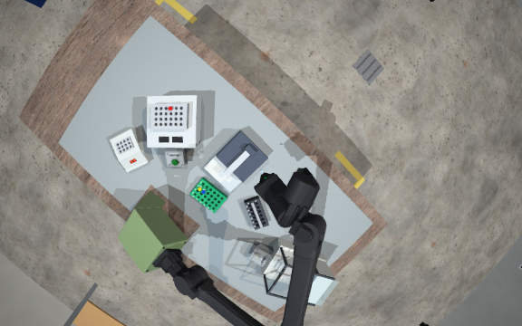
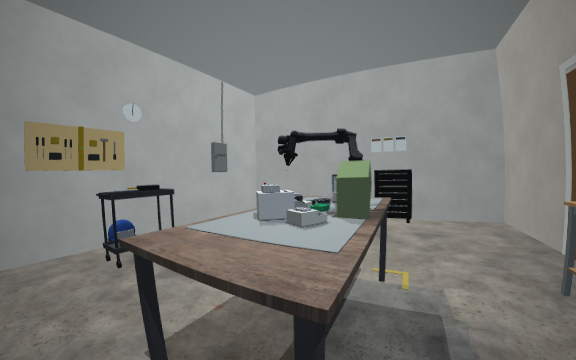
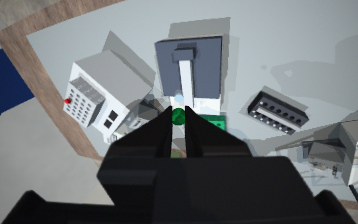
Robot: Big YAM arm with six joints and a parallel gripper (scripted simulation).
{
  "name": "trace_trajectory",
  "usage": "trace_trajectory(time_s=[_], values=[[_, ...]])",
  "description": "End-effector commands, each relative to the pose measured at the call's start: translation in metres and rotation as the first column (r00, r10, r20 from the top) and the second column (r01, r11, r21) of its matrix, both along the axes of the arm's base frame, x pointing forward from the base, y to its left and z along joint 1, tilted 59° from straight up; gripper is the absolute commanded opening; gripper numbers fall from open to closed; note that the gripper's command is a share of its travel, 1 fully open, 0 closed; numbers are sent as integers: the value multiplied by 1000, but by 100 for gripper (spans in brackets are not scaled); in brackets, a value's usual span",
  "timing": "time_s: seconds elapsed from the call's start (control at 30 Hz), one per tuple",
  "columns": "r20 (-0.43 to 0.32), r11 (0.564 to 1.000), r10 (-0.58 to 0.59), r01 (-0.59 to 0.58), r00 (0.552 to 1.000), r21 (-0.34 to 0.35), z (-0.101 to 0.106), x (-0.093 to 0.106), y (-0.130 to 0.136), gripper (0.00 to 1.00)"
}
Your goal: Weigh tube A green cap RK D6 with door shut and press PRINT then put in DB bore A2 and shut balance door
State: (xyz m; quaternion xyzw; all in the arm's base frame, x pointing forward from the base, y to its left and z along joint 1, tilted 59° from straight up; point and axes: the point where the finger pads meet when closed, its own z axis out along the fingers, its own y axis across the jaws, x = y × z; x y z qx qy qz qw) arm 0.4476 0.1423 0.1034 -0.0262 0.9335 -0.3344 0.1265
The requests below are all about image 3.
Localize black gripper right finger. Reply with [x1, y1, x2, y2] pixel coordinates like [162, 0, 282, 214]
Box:
[185, 105, 253, 158]

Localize green tube rack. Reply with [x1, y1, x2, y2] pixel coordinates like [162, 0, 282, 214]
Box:
[199, 115, 225, 130]

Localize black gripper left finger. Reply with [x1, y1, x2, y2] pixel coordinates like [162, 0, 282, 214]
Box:
[104, 106, 173, 158]

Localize dark grey block with round holes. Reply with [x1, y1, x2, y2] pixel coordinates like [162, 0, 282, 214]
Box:
[247, 91, 309, 135]

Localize white dry block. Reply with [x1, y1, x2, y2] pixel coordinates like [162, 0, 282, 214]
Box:
[103, 123, 135, 145]

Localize grey bench mat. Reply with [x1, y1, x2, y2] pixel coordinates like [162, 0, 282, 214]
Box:
[26, 0, 358, 202]

